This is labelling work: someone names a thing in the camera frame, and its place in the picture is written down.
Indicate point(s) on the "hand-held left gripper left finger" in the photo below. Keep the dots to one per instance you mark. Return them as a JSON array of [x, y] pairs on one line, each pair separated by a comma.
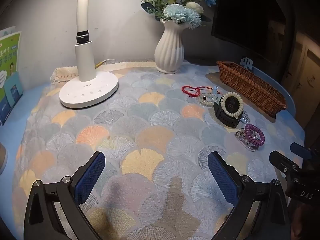
[[87, 177]]

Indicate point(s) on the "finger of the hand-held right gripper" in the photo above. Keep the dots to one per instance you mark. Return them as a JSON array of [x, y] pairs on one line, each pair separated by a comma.
[[282, 162], [298, 148]]

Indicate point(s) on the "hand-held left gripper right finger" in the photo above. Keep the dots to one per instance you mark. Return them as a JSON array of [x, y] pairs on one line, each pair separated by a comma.
[[222, 177]]

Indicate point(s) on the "black smartwatch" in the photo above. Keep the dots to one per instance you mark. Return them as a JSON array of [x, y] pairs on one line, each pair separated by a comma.
[[225, 120]]

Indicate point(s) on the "brown wicker basket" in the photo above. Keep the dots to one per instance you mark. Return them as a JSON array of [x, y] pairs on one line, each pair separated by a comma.
[[250, 85]]

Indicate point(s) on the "fan-patterned tablecloth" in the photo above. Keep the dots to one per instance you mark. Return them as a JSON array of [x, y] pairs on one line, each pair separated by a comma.
[[140, 130]]

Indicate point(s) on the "wooden door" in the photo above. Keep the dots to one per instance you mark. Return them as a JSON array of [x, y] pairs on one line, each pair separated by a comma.
[[305, 67]]

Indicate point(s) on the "white desk lamp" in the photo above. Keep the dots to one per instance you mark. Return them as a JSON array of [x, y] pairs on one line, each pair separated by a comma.
[[90, 90]]

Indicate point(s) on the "blue booklet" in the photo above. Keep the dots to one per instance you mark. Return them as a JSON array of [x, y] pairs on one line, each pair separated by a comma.
[[13, 90]]

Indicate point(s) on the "white ribbed vase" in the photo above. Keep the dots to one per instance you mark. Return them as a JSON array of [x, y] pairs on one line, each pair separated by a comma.
[[168, 52]]

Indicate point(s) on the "dark monitor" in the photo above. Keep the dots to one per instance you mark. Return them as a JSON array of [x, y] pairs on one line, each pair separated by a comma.
[[245, 17]]

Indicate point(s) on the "green printed booklet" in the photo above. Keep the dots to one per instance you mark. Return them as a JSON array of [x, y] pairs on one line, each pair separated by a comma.
[[10, 55]]

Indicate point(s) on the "blue and white artificial flowers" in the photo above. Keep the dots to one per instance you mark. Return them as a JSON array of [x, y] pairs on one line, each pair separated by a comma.
[[180, 13]]

